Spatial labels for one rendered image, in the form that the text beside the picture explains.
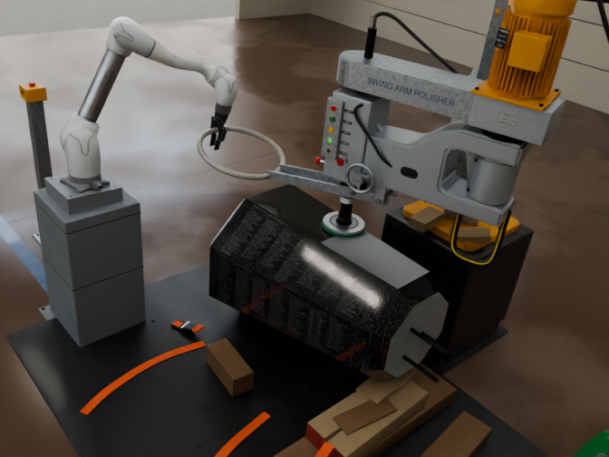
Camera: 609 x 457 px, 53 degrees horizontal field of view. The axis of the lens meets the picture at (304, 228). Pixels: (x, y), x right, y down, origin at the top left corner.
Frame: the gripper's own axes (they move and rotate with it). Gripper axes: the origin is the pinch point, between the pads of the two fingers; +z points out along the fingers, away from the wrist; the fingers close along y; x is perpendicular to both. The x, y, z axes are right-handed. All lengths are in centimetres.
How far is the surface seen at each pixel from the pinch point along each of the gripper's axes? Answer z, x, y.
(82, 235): 29, -84, 16
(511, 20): -129, 17, 123
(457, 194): -56, 21, 135
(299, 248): 5, -8, 88
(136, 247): 44, -55, 20
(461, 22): 58, 624, -243
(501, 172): -75, 24, 146
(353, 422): 43, -25, 163
